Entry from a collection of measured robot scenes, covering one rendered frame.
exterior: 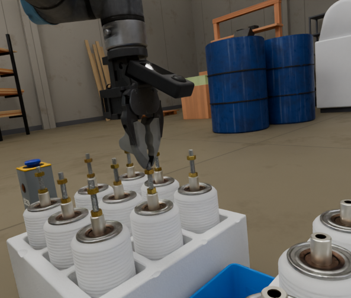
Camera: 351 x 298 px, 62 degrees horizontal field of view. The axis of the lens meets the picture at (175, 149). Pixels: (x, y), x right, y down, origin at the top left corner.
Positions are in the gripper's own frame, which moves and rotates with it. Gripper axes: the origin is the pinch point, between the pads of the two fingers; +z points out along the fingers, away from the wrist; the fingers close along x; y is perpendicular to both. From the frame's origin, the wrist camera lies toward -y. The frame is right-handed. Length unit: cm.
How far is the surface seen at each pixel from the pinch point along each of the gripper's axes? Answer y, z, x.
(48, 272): 10.8, 16.5, 17.4
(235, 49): 102, -49, -236
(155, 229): -2.6, 11.5, 3.5
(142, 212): 0.5, 9.1, 3.1
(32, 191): 38.8, 9.1, 5.7
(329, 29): 51, -72, -397
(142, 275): -4.7, 16.4, 9.6
